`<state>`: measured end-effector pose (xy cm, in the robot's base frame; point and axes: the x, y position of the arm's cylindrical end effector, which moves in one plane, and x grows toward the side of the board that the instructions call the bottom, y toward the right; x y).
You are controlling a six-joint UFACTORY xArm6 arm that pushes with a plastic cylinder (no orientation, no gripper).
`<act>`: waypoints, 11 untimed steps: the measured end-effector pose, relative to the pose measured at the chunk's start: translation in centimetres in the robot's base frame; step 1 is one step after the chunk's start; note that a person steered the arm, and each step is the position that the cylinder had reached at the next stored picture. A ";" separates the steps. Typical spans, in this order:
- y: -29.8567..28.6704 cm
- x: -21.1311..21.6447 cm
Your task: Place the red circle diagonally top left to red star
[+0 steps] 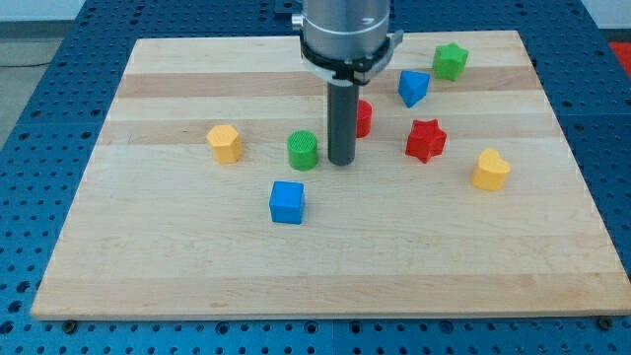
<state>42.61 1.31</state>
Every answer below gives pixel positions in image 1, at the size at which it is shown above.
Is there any red cylinder block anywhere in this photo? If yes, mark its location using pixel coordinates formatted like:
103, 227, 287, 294
356, 100, 373, 138

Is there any red star block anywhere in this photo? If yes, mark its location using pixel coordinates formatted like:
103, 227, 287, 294
404, 119, 448, 164

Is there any green star block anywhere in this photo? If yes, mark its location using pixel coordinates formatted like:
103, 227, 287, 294
432, 42, 469, 81

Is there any green cylinder block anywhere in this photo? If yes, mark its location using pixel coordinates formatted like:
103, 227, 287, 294
287, 130, 318, 171

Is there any blue cube block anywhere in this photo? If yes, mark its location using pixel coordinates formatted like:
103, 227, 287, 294
268, 180, 305, 225

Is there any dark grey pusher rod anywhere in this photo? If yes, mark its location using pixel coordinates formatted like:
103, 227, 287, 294
327, 84, 359, 166

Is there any yellow hexagon block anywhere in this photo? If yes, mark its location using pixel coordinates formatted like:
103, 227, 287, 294
206, 124, 244, 165

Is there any light wooden board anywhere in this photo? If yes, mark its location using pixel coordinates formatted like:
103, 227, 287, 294
32, 31, 630, 320

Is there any blue triangle block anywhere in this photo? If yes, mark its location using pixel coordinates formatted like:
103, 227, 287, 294
398, 70, 431, 108

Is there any yellow heart block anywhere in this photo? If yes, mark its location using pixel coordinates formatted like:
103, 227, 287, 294
471, 148, 512, 191

